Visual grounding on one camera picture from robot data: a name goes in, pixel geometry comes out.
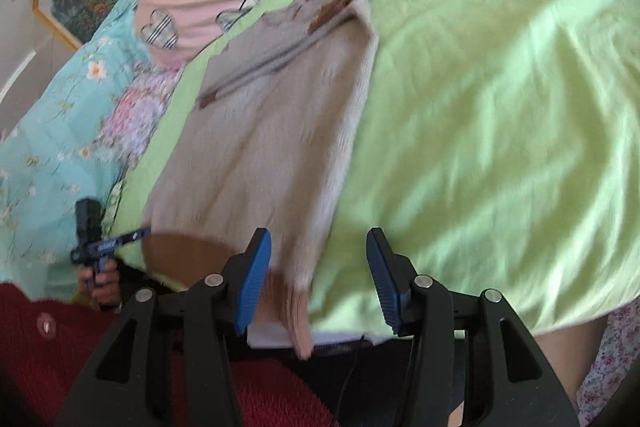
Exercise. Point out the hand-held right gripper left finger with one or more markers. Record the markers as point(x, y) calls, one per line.
point(256, 277)

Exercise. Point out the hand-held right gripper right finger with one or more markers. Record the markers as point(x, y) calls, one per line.
point(382, 277)

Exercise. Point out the beige knit sweater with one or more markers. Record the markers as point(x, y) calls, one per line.
point(280, 117)

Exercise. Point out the person's left hand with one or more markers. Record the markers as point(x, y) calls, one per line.
point(107, 289)

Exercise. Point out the light blue floral quilt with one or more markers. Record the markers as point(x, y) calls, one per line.
point(55, 142)

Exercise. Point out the red knit garment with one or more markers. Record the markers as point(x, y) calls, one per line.
point(150, 367)

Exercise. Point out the green blanket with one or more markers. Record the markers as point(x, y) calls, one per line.
point(475, 132)

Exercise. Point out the floral bed sheet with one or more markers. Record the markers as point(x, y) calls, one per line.
point(612, 362)

